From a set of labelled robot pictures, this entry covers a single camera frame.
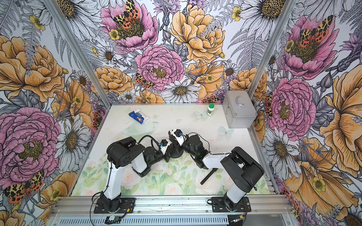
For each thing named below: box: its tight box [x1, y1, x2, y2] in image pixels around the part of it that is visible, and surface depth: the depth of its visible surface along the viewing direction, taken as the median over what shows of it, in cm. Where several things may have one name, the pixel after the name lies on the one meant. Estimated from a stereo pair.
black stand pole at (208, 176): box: [199, 168, 219, 186], surface depth 85 cm
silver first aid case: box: [222, 90, 258, 129], surface depth 103 cm
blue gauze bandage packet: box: [128, 108, 150, 125], surface depth 113 cm
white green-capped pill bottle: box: [206, 103, 216, 117], surface depth 111 cm
